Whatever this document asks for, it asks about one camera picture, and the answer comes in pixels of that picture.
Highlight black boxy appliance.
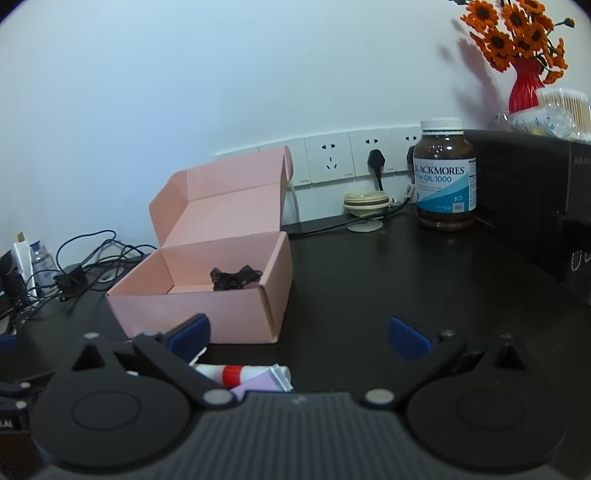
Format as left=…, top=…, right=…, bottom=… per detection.
left=463, top=129, right=591, bottom=301

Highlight beige round suction holder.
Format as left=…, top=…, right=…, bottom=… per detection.
left=343, top=191, right=393, bottom=233

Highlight clear plastic bottle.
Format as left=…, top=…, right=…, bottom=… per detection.
left=30, top=240, right=58, bottom=289

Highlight tangled black charging cable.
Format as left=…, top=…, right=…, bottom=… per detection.
left=55, top=230, right=160, bottom=319

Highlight brown supplement bottle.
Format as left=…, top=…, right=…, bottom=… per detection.
left=412, top=117, right=477, bottom=230

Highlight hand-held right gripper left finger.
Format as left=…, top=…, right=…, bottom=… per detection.
left=69, top=314, right=235, bottom=411

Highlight clear cotton swab container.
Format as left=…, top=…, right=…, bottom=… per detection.
left=536, top=88, right=591, bottom=139

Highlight white data port wall plate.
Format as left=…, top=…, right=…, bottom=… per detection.
left=259, top=138, right=308, bottom=189

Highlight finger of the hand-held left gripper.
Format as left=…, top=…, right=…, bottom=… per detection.
left=0, top=334, right=49, bottom=411

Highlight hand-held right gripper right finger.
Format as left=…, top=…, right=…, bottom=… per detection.
left=361, top=315, right=528, bottom=411

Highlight black power adapter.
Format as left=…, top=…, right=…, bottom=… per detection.
left=54, top=264, right=88, bottom=296

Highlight white wall socket plate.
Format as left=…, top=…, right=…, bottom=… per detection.
left=349, top=130, right=396, bottom=178
left=392, top=127, right=423, bottom=174
left=303, top=135, right=354, bottom=185

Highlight black box-shaped device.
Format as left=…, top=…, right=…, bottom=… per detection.
left=0, top=251, right=26, bottom=324

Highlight white tube with red band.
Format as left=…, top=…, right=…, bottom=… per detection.
left=189, top=363, right=294, bottom=393

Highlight clear plastic wrapped pack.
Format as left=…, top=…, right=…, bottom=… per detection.
left=489, top=104, right=575, bottom=138

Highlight black wooden desktop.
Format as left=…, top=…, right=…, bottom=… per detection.
left=0, top=203, right=591, bottom=416

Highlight lilac cream tube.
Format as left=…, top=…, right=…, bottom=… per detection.
left=229, top=369, right=284, bottom=402

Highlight red vase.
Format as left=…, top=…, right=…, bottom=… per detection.
left=509, top=58, right=548, bottom=113

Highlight pink cardboard box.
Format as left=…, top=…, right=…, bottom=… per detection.
left=105, top=145, right=295, bottom=346

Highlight orange artificial flowers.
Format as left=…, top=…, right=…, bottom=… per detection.
left=450, top=0, right=575, bottom=86

